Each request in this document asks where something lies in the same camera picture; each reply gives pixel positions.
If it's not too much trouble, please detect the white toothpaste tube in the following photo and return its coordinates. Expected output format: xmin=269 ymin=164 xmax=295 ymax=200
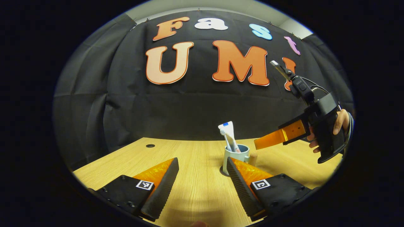
xmin=218 ymin=121 xmax=240 ymax=153

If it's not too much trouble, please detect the black cable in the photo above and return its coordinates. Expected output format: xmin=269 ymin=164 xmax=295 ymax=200
xmin=300 ymin=77 xmax=330 ymax=95

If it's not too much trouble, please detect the black backdrop cloth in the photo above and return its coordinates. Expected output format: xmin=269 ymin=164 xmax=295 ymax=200
xmin=53 ymin=9 xmax=354 ymax=171

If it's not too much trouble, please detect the pale blue cup wooden handle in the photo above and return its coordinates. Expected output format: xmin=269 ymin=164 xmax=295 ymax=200
xmin=223 ymin=144 xmax=258 ymax=175

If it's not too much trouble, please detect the white toothbrush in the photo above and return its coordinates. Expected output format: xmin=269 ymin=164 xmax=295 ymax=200
xmin=220 ymin=129 xmax=234 ymax=152

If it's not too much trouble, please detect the wooden desktop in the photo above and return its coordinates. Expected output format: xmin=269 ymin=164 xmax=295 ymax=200
xmin=73 ymin=137 xmax=343 ymax=227

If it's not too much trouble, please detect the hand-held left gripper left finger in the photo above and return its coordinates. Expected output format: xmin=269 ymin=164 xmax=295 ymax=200
xmin=88 ymin=157 xmax=180 ymax=222

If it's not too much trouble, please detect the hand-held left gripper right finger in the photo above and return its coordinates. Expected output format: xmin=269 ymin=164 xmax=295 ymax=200
xmin=227 ymin=157 xmax=316 ymax=222

